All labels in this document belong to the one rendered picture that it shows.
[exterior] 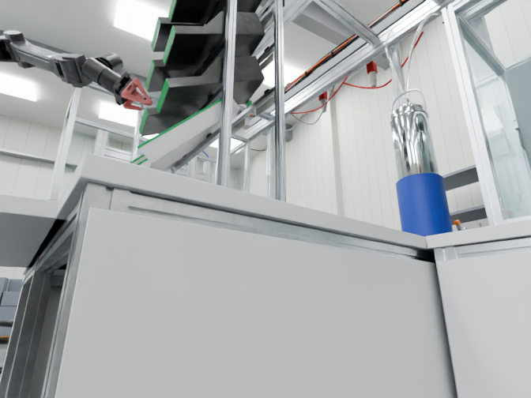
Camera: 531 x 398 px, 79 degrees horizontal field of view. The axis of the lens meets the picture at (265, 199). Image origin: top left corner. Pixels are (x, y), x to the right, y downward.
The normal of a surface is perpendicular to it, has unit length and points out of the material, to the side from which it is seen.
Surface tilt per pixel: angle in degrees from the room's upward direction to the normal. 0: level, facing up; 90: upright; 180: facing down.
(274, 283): 90
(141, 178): 90
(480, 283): 90
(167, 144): 90
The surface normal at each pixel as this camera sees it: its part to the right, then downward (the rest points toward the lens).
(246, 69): 0.47, -0.28
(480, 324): -0.79, -0.19
